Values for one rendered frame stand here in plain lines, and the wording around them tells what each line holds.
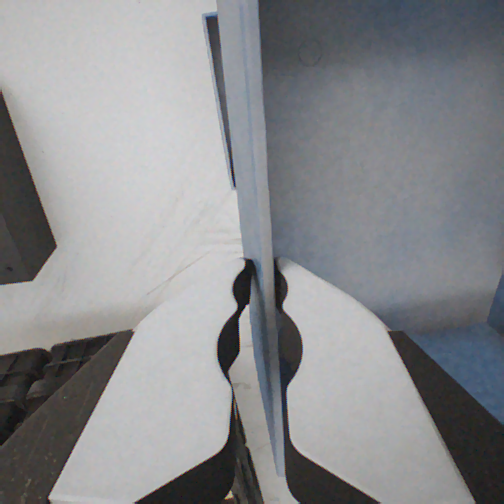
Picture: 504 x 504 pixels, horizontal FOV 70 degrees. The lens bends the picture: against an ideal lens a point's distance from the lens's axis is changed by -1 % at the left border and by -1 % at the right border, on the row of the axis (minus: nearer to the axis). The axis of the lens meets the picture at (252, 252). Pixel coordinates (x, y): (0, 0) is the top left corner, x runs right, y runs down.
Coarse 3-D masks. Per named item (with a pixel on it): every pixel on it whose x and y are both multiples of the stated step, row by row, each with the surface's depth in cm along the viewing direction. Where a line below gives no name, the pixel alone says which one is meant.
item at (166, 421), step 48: (192, 288) 10; (240, 288) 11; (144, 336) 9; (192, 336) 9; (144, 384) 7; (192, 384) 7; (96, 432) 6; (144, 432) 6; (192, 432) 6; (96, 480) 6; (144, 480) 6; (192, 480) 6
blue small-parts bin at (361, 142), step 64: (256, 0) 7; (320, 0) 13; (384, 0) 13; (448, 0) 14; (256, 64) 8; (320, 64) 14; (384, 64) 14; (448, 64) 15; (256, 128) 9; (320, 128) 15; (384, 128) 16; (448, 128) 16; (256, 192) 9; (320, 192) 17; (384, 192) 17; (448, 192) 18; (256, 256) 11; (320, 256) 18; (384, 256) 19; (448, 256) 20; (256, 320) 15; (384, 320) 21; (448, 320) 22
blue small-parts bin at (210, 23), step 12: (216, 12) 38; (204, 24) 39; (216, 24) 44; (204, 36) 44; (216, 36) 45; (216, 48) 46; (216, 60) 46; (216, 72) 47; (216, 84) 42; (216, 96) 42; (228, 120) 50; (228, 132) 51; (228, 144) 52; (228, 156) 46; (228, 168) 47
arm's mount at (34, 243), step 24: (0, 96) 45; (0, 120) 44; (0, 144) 44; (0, 168) 43; (24, 168) 49; (0, 192) 43; (24, 192) 48; (0, 216) 43; (24, 216) 48; (0, 240) 44; (24, 240) 47; (48, 240) 54; (0, 264) 46; (24, 264) 47
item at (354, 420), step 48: (288, 288) 10; (336, 288) 10; (288, 336) 9; (336, 336) 8; (384, 336) 8; (288, 384) 7; (336, 384) 7; (384, 384) 7; (288, 432) 6; (336, 432) 6; (384, 432) 6; (432, 432) 6; (288, 480) 7; (336, 480) 6; (384, 480) 6; (432, 480) 6
